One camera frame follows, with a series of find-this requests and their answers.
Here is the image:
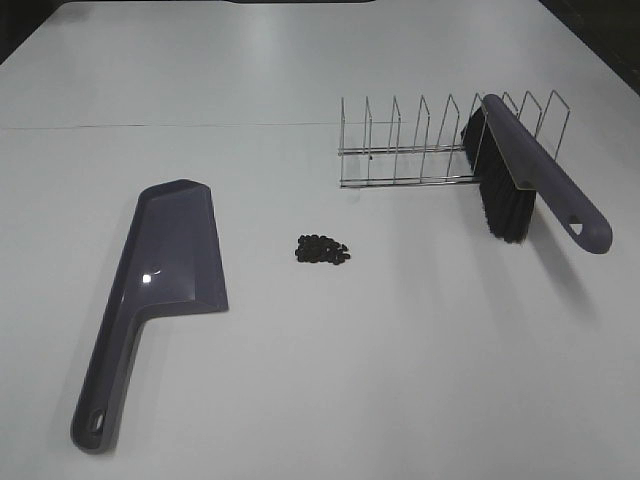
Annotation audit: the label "pile of coffee beans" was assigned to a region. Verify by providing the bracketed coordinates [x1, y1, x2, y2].
[294, 234, 351, 265]

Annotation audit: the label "purple plastic dustpan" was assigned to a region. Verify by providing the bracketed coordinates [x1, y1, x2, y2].
[70, 179, 229, 454]

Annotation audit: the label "purple hand brush black bristles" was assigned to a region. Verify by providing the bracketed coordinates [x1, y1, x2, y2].
[462, 94, 613, 254]

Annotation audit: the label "chrome wire dish rack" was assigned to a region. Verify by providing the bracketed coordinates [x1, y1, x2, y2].
[337, 89, 572, 190]

